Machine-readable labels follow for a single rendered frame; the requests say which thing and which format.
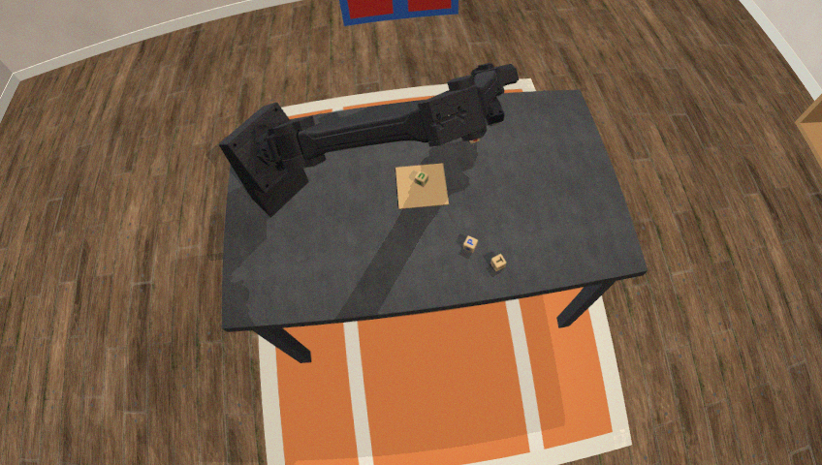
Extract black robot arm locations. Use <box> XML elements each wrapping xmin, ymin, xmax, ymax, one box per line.
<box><xmin>254</xmin><ymin>63</ymin><xmax>519</xmax><ymax>174</ymax></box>

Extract tan flat mat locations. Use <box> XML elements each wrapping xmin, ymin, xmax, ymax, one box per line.
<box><xmin>395</xmin><ymin>164</ymin><xmax>449</xmax><ymax>209</ymax></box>

